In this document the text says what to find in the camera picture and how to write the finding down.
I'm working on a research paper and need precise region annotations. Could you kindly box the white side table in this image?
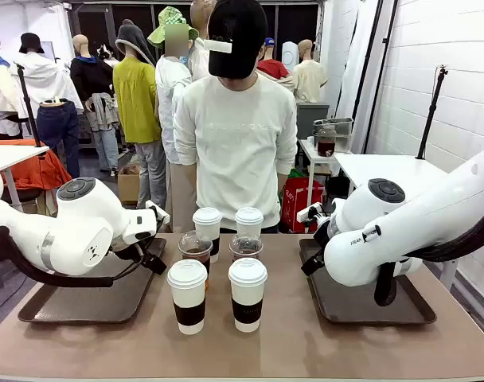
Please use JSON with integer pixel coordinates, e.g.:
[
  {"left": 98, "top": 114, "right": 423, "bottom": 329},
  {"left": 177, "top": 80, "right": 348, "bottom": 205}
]
[{"left": 0, "top": 144, "right": 51, "bottom": 212}]

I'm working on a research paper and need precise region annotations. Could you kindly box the white rounded appliance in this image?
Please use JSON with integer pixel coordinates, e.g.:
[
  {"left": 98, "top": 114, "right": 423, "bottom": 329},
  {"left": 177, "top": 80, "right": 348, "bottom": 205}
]
[{"left": 281, "top": 41, "right": 300, "bottom": 72}]

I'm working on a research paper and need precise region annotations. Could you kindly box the mannequin in white coat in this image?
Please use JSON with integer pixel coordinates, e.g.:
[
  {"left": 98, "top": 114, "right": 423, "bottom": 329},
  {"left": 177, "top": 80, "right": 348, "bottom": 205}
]
[{"left": 13, "top": 47, "right": 84, "bottom": 178}]

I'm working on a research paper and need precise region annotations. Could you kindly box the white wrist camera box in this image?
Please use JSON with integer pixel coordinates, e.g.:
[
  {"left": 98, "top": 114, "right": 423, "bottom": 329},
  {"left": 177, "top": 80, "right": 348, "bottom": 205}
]
[
  {"left": 296, "top": 201, "right": 323, "bottom": 224},
  {"left": 145, "top": 200, "right": 170, "bottom": 224}
]

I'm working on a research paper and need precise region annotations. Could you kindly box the green checked bucket hat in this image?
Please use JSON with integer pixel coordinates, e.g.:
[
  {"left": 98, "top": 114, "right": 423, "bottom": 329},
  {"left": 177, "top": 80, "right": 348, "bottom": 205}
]
[{"left": 147, "top": 6, "right": 199, "bottom": 49}]

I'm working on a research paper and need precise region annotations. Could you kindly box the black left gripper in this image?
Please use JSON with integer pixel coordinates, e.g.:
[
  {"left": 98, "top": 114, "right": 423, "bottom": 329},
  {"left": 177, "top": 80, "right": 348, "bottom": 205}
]
[{"left": 140, "top": 234, "right": 168, "bottom": 276}]

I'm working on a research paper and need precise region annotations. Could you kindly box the small white table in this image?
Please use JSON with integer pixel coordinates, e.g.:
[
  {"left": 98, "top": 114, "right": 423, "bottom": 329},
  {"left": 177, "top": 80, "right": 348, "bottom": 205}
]
[{"left": 299, "top": 137, "right": 353, "bottom": 188}]

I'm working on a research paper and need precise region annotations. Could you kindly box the mannequin in white shirt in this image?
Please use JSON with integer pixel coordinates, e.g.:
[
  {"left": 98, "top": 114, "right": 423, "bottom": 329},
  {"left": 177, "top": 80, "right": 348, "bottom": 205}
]
[{"left": 155, "top": 23, "right": 199, "bottom": 234}]

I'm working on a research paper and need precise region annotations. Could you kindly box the black slanted pole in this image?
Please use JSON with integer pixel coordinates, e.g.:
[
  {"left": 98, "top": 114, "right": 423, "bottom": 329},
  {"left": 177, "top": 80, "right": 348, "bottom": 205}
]
[
  {"left": 351, "top": 0, "right": 384, "bottom": 120},
  {"left": 362, "top": 0, "right": 398, "bottom": 154}
]

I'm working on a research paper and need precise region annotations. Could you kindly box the large white table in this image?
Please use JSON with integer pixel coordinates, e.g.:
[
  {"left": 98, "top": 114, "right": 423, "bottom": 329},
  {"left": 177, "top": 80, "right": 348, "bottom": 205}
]
[{"left": 333, "top": 153, "right": 460, "bottom": 291}]

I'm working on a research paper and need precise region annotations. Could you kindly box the mannequin in black jacket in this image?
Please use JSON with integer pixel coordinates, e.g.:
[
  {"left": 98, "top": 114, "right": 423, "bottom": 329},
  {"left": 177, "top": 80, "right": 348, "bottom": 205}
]
[{"left": 69, "top": 34, "right": 120, "bottom": 173}]

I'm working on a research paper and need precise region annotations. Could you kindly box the black bucket hat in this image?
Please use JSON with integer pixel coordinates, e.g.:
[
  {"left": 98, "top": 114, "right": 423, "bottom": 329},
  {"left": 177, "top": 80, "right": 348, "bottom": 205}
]
[{"left": 18, "top": 32, "right": 45, "bottom": 55}]

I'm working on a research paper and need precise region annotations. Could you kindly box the black white patterned hat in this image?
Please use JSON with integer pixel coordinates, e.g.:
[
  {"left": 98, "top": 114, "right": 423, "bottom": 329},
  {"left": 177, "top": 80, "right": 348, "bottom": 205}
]
[{"left": 96, "top": 43, "right": 120, "bottom": 67}]

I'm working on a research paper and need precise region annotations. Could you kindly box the brown plastic serving tray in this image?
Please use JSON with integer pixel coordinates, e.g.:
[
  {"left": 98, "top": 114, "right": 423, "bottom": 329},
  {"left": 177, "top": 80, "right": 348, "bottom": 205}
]
[
  {"left": 299, "top": 237, "right": 437, "bottom": 325},
  {"left": 18, "top": 237, "right": 167, "bottom": 324}
]

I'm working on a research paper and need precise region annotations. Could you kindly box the clear plastic iced coffee cup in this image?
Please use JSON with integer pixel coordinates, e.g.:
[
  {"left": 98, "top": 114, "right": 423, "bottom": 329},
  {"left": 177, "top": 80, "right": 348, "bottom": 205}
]
[
  {"left": 228, "top": 233, "right": 264, "bottom": 263},
  {"left": 178, "top": 229, "right": 214, "bottom": 291}
]

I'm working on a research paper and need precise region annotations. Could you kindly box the mannequin in yellow shirt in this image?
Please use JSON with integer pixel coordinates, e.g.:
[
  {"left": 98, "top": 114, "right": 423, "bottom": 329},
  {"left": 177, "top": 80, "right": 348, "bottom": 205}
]
[{"left": 112, "top": 18, "right": 167, "bottom": 210}]

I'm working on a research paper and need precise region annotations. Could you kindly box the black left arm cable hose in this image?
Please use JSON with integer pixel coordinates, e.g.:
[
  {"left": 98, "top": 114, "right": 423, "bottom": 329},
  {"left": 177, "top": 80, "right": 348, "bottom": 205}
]
[{"left": 0, "top": 225, "right": 115, "bottom": 288}]

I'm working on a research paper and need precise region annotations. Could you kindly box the grey box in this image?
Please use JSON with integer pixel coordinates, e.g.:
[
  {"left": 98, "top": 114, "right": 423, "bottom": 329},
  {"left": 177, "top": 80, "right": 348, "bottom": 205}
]
[{"left": 296, "top": 102, "right": 330, "bottom": 140}]

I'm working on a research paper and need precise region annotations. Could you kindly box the white paper cup black sleeve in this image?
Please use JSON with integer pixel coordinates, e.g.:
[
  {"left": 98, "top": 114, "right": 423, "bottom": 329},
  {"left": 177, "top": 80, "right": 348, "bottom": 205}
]
[
  {"left": 166, "top": 259, "right": 209, "bottom": 335},
  {"left": 234, "top": 206, "right": 264, "bottom": 239},
  {"left": 192, "top": 207, "right": 223, "bottom": 263},
  {"left": 228, "top": 257, "right": 268, "bottom": 333}
]

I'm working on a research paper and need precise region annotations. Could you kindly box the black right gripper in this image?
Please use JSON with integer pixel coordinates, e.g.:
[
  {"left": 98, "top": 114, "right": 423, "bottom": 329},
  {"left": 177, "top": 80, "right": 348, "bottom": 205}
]
[{"left": 300, "top": 222, "right": 331, "bottom": 278}]

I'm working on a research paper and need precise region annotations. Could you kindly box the red shopping bag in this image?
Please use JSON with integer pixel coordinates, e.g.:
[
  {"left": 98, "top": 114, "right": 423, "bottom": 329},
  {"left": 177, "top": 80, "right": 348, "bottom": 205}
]
[{"left": 280, "top": 177, "right": 325, "bottom": 234}]

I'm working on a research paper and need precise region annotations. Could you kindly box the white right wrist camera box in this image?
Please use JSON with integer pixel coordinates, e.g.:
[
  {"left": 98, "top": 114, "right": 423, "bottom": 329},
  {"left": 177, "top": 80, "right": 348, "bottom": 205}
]
[{"left": 296, "top": 201, "right": 323, "bottom": 224}]

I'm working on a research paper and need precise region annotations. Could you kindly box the person in white sweater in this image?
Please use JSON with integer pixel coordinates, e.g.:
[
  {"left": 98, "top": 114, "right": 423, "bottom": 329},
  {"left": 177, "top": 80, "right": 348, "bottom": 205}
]
[{"left": 173, "top": 73, "right": 299, "bottom": 235}]

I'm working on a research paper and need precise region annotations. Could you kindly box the cardboard box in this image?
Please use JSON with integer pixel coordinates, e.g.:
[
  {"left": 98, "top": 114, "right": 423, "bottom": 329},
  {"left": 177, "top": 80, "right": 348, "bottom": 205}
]
[{"left": 117, "top": 165, "right": 142, "bottom": 206}]

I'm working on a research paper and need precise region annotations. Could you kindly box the black tripod stand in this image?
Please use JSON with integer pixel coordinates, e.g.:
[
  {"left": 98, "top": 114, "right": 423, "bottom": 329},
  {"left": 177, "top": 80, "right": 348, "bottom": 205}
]
[
  {"left": 14, "top": 63, "right": 44, "bottom": 149},
  {"left": 416, "top": 64, "right": 450, "bottom": 160}
]

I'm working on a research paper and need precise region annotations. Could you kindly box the mannequin in cream shirt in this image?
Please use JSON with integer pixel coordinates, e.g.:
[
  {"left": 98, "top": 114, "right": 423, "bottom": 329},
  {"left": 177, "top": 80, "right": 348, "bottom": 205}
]
[{"left": 292, "top": 38, "right": 329, "bottom": 103}]

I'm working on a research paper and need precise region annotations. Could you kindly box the white device on cap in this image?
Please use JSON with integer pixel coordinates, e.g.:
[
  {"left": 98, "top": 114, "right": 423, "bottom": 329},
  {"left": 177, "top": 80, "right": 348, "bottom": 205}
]
[{"left": 204, "top": 39, "right": 232, "bottom": 53}]

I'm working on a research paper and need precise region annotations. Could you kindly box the mannequin in red shirt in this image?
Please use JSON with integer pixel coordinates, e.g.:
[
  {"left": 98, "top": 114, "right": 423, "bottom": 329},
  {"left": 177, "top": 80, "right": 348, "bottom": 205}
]
[{"left": 256, "top": 37, "right": 295, "bottom": 93}]

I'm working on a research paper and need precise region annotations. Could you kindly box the glass jar of brown liquid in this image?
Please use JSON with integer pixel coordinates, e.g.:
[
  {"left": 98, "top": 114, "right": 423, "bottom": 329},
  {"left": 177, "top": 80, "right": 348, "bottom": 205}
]
[{"left": 317, "top": 123, "right": 338, "bottom": 158}]

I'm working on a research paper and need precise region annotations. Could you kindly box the black cap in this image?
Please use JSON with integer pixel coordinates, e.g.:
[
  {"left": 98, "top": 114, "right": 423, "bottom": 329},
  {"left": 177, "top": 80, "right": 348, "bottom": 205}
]
[{"left": 207, "top": 0, "right": 269, "bottom": 80}]

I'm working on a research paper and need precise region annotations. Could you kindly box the metal bin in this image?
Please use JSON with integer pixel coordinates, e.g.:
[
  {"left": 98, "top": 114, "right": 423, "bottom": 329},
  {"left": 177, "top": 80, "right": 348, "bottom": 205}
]
[{"left": 313, "top": 116, "right": 353, "bottom": 138}]

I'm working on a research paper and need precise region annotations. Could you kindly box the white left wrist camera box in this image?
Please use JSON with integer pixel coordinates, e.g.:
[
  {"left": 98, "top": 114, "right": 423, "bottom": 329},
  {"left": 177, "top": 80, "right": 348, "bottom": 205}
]
[{"left": 145, "top": 200, "right": 170, "bottom": 224}]

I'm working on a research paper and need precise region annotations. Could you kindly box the tall bare-headed mannequin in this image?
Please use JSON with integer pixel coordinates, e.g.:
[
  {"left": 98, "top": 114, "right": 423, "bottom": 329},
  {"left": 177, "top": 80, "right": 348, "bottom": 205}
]
[{"left": 188, "top": 0, "right": 218, "bottom": 80}]

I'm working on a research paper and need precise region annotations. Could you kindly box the orange cloth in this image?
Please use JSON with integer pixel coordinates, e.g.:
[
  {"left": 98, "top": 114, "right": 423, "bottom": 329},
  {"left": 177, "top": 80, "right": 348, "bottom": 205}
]
[{"left": 0, "top": 138, "right": 72, "bottom": 192}]

